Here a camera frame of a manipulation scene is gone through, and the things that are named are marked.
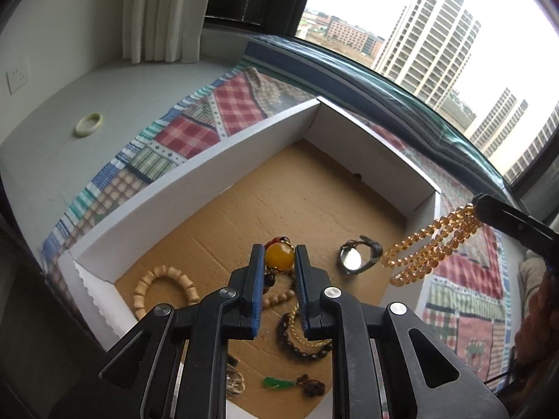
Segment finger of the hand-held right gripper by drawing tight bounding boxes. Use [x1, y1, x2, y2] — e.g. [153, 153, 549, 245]
[474, 193, 559, 255]

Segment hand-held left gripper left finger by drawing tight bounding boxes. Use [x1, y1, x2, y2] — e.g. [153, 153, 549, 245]
[49, 244, 265, 419]

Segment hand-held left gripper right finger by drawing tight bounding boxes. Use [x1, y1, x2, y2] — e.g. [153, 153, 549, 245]
[295, 244, 509, 419]

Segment round bead wooden bracelet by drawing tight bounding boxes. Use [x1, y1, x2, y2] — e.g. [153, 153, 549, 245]
[263, 289, 298, 309]

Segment amber bead bracelet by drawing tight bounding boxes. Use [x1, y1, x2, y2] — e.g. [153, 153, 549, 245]
[381, 203, 483, 288]

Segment gold bangle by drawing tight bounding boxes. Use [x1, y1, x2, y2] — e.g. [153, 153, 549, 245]
[288, 309, 333, 350]

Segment black bead bracelet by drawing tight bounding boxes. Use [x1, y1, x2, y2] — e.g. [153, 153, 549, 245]
[276, 312, 333, 361]

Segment dark wrist watch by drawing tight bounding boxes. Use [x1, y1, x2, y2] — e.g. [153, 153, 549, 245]
[338, 236, 384, 275]

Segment silver square pendant necklace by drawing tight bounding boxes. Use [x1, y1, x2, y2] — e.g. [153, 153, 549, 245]
[226, 355, 246, 399]

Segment white cardboard box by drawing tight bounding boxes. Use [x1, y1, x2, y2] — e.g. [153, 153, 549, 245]
[59, 96, 443, 419]

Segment barrel bead wooden bracelet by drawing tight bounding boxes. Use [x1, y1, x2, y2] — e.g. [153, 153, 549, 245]
[133, 264, 202, 315]

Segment person's right hand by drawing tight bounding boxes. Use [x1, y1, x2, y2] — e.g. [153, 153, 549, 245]
[514, 271, 559, 365]

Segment twin grey apartment towers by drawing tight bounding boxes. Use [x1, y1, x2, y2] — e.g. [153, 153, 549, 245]
[465, 87, 530, 159]

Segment plaid patchwork blanket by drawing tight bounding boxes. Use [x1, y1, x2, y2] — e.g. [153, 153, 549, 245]
[41, 67, 514, 391]

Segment tall grey apartment tower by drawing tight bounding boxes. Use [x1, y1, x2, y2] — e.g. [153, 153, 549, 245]
[371, 0, 482, 112]

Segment low brown building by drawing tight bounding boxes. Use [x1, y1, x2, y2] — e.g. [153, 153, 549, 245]
[325, 15, 386, 58]

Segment pale jade bangle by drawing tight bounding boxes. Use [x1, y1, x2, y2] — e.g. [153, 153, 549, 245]
[74, 112, 104, 138]

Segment white curtain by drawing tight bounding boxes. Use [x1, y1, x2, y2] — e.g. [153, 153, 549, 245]
[122, 0, 211, 64]

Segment white wall socket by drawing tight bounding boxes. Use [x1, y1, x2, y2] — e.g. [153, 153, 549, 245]
[6, 66, 30, 94]

